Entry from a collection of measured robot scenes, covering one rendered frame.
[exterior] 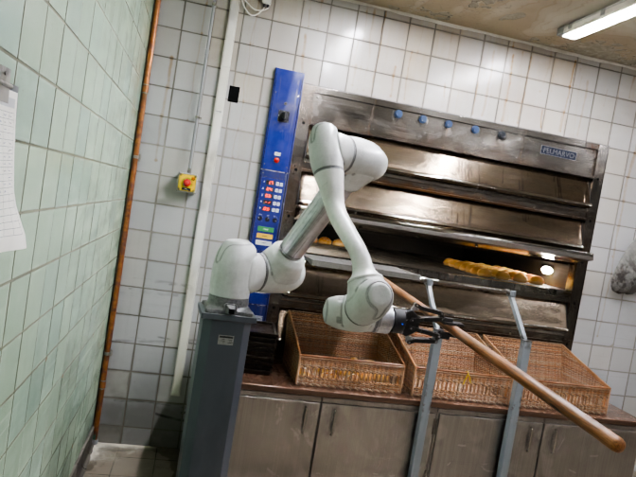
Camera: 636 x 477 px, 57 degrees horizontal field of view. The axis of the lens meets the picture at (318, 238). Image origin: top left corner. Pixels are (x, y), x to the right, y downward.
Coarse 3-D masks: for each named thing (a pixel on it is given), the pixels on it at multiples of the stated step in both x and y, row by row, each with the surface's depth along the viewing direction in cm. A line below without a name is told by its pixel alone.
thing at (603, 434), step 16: (464, 336) 174; (480, 352) 163; (512, 368) 147; (528, 384) 138; (544, 400) 132; (560, 400) 127; (576, 416) 120; (592, 432) 115; (608, 432) 112; (624, 448) 109
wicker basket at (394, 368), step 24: (288, 312) 328; (312, 312) 331; (288, 336) 318; (312, 336) 329; (336, 336) 332; (360, 336) 336; (384, 336) 328; (288, 360) 310; (312, 360) 285; (336, 360) 288; (360, 360) 291; (384, 360) 323; (312, 384) 286; (336, 384) 289; (360, 384) 292; (384, 384) 294
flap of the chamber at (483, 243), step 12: (372, 228) 332; (384, 228) 326; (396, 228) 324; (408, 228) 326; (444, 240) 345; (456, 240) 339; (468, 240) 333; (480, 240) 335; (492, 240) 336; (516, 252) 354; (528, 252) 348; (540, 252) 342; (552, 252) 344; (564, 252) 346
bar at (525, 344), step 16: (464, 288) 311; (480, 288) 312; (496, 288) 315; (432, 304) 298; (512, 304) 313; (432, 352) 286; (528, 352) 296; (432, 368) 286; (432, 384) 287; (512, 400) 298; (512, 416) 297; (416, 432) 290; (512, 432) 298; (416, 448) 288; (416, 464) 289
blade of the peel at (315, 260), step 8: (304, 256) 301; (312, 256) 307; (320, 256) 312; (312, 264) 279; (320, 264) 280; (328, 264) 281; (336, 264) 281; (344, 264) 282; (376, 264) 321; (384, 272) 286; (392, 272) 287; (400, 272) 308; (408, 272) 306
